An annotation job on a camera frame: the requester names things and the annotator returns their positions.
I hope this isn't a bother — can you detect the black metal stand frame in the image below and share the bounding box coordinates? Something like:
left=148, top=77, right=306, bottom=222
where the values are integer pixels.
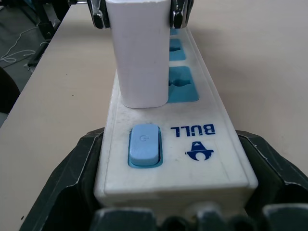
left=14, top=0, right=78, bottom=71

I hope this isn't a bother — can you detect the dark round chair seat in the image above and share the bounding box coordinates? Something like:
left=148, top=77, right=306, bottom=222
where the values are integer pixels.
left=0, top=66, right=21, bottom=114

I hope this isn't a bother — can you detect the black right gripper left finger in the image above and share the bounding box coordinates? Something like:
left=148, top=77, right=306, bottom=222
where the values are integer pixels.
left=20, top=127, right=106, bottom=231

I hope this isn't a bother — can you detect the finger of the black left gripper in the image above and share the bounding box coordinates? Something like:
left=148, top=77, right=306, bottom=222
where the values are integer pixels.
left=168, top=0, right=194, bottom=29
left=86, top=0, right=112, bottom=30

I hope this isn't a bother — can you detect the white charger block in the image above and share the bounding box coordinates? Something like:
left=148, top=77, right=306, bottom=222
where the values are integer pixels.
left=105, top=0, right=172, bottom=109

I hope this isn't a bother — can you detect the white BULL power strip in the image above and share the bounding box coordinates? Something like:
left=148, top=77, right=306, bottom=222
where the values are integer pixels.
left=93, top=26, right=259, bottom=210

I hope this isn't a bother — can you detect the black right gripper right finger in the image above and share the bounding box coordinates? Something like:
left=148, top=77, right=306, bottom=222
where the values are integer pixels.
left=234, top=129, right=308, bottom=211

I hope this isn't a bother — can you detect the thin white floor cable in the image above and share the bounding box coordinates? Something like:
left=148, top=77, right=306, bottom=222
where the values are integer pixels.
left=0, top=26, right=50, bottom=64

